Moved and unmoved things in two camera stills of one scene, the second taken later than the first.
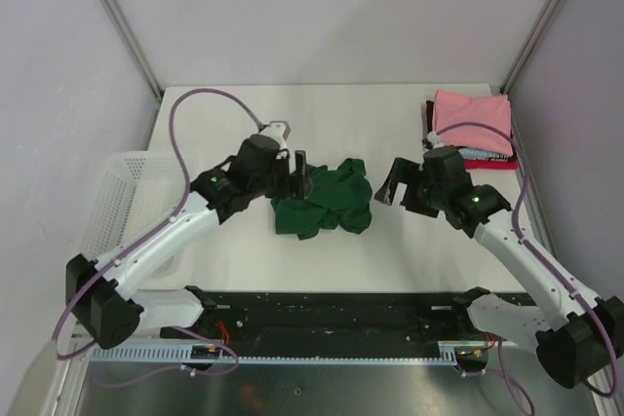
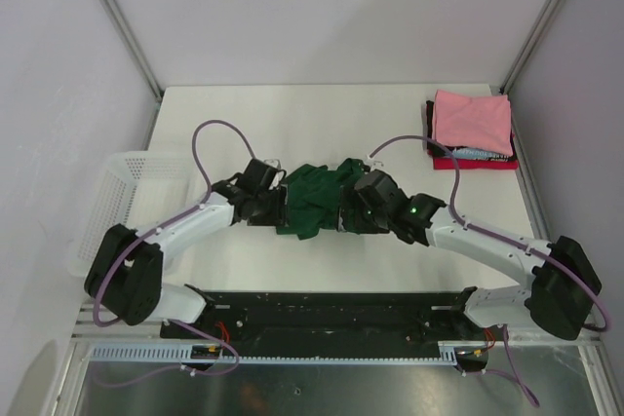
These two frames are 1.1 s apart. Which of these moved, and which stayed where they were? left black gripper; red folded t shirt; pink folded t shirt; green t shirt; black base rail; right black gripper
Moved: left black gripper; right black gripper
Stayed: red folded t shirt; black base rail; pink folded t shirt; green t shirt
